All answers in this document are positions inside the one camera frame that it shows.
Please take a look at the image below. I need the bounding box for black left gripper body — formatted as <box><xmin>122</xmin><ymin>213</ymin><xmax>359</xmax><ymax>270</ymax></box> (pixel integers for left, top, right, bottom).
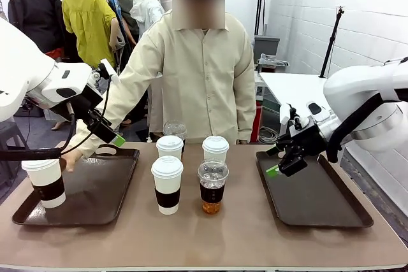
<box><xmin>68</xmin><ymin>85</ymin><xmax>113</xmax><ymax>135</ymax></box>

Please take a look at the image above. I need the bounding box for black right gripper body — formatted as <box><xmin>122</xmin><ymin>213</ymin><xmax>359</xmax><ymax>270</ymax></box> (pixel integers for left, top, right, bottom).
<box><xmin>275</xmin><ymin>124</ymin><xmax>328</xmax><ymax>161</ymax></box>

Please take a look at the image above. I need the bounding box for white paper cup black sleeve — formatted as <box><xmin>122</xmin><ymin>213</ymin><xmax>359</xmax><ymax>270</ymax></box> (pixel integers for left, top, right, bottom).
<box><xmin>21</xmin><ymin>158</ymin><xmax>67</xmax><ymax>210</ymax></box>
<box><xmin>201</xmin><ymin>135</ymin><xmax>230</xmax><ymax>163</ymax></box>
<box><xmin>150</xmin><ymin>155</ymin><xmax>184</xmax><ymax>216</ymax></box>
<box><xmin>156</xmin><ymin>135</ymin><xmax>185</xmax><ymax>162</ymax></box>

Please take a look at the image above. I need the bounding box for iced coffee clear plastic cup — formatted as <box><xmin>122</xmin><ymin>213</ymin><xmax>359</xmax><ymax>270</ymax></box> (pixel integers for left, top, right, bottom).
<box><xmin>163</xmin><ymin>120</ymin><xmax>188</xmax><ymax>154</ymax></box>
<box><xmin>196</xmin><ymin>158</ymin><xmax>230</xmax><ymax>215</ymax></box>

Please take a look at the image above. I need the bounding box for person's right forearm beige sleeve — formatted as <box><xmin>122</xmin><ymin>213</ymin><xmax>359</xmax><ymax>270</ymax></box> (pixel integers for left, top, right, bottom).
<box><xmin>68</xmin><ymin>71</ymin><xmax>160</xmax><ymax>159</ymax></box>

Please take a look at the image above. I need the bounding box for person's left forearm beige sleeve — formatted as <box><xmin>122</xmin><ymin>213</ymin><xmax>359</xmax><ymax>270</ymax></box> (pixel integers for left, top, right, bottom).
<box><xmin>236</xmin><ymin>90</ymin><xmax>258</xmax><ymax>143</ymax></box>

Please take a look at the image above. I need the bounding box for dark brown plastic tray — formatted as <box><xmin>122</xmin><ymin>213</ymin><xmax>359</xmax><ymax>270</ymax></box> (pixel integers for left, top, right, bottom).
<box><xmin>256</xmin><ymin>150</ymin><xmax>375</xmax><ymax>229</ymax></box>
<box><xmin>11</xmin><ymin>146</ymin><xmax>141</xmax><ymax>227</ymax></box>

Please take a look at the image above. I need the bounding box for person's right hand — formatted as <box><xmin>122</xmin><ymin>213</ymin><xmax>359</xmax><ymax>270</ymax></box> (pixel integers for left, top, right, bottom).
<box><xmin>55</xmin><ymin>141</ymin><xmax>84</xmax><ymax>173</ymax></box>

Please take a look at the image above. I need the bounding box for mannequin in yellow blouse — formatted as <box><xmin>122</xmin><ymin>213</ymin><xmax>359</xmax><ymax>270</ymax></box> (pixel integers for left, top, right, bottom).
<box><xmin>62</xmin><ymin>0</ymin><xmax>126</xmax><ymax>69</ymax></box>

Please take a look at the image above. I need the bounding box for grey stool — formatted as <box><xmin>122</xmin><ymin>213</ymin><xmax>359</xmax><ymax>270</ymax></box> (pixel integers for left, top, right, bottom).
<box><xmin>0</xmin><ymin>120</ymin><xmax>28</xmax><ymax>192</ymax></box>

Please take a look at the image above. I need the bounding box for person in beige shirt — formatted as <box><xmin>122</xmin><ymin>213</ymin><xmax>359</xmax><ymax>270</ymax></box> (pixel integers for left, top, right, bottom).
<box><xmin>62</xmin><ymin>0</ymin><xmax>258</xmax><ymax>173</ymax></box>

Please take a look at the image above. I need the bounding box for grey plastic box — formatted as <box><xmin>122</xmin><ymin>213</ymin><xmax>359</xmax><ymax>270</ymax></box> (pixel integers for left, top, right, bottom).
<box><xmin>253</xmin><ymin>35</ymin><xmax>281</xmax><ymax>64</ymax></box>

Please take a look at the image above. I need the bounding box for bystander in blue shirt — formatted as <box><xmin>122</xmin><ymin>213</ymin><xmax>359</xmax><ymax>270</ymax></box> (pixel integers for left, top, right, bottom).
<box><xmin>88</xmin><ymin>0</ymin><xmax>138</xmax><ymax>47</ymax></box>

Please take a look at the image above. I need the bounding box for mannequin in black jacket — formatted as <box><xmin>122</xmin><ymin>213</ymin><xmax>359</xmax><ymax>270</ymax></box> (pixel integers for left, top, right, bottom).
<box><xmin>7</xmin><ymin>0</ymin><xmax>66</xmax><ymax>61</ymax></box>

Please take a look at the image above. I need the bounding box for black tripod stand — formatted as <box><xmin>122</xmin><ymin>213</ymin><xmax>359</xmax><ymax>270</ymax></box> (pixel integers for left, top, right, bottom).
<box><xmin>319</xmin><ymin>5</ymin><xmax>346</xmax><ymax>79</ymax></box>

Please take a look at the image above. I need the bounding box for mannequin green hat white jacket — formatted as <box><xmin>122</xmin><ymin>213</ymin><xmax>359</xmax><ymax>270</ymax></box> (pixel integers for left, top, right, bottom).
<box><xmin>129</xmin><ymin>0</ymin><xmax>173</xmax><ymax>41</ymax></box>

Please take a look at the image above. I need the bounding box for coiled white cable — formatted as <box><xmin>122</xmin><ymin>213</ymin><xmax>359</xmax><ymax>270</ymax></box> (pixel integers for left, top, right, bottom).
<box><xmin>257</xmin><ymin>126</ymin><xmax>282</xmax><ymax>145</ymax></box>

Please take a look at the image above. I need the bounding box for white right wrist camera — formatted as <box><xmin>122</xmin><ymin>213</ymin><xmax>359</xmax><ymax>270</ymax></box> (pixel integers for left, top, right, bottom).
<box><xmin>279</xmin><ymin>103</ymin><xmax>310</xmax><ymax>129</ymax></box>

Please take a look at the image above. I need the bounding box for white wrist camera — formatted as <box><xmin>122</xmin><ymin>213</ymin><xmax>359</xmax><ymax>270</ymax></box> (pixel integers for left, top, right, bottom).
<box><xmin>279</xmin><ymin>103</ymin><xmax>310</xmax><ymax>129</ymax></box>
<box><xmin>98</xmin><ymin>58</ymin><xmax>122</xmax><ymax>85</ymax></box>

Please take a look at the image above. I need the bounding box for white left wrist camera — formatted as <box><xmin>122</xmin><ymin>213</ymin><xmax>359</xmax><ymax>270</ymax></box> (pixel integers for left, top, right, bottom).
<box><xmin>98</xmin><ymin>58</ymin><xmax>122</xmax><ymax>85</ymax></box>

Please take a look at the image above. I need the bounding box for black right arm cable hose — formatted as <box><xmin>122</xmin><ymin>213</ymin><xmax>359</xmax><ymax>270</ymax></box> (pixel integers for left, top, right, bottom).
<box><xmin>326</xmin><ymin>89</ymin><xmax>408</xmax><ymax>164</ymax></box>

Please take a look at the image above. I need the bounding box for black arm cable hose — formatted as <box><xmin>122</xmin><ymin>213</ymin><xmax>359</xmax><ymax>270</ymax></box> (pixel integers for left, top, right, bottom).
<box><xmin>0</xmin><ymin>74</ymin><xmax>113</xmax><ymax>162</ymax></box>
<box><xmin>326</xmin><ymin>89</ymin><xmax>408</xmax><ymax>164</ymax></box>

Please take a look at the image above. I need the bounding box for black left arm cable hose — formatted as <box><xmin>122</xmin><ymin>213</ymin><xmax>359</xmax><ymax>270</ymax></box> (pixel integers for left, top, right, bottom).
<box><xmin>0</xmin><ymin>74</ymin><xmax>113</xmax><ymax>162</ymax></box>

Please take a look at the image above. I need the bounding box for wire basket with items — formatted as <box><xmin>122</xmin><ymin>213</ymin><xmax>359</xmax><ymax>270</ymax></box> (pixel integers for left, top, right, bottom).
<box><xmin>257</xmin><ymin>53</ymin><xmax>290</xmax><ymax>74</ymax></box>

